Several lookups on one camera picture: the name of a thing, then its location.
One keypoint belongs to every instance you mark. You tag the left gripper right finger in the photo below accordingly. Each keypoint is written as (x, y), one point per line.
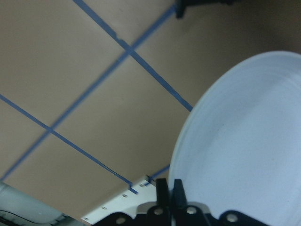
(197, 214)

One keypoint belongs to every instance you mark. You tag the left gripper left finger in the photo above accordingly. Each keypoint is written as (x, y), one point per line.
(156, 215)

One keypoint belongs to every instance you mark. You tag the blue plate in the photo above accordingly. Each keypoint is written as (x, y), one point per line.
(240, 147)

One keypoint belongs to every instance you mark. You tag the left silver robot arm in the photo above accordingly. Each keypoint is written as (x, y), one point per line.
(148, 203)

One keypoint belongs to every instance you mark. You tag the black dish rack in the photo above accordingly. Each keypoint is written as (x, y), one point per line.
(180, 6)

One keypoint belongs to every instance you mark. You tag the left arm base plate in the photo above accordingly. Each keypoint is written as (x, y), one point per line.
(127, 202)

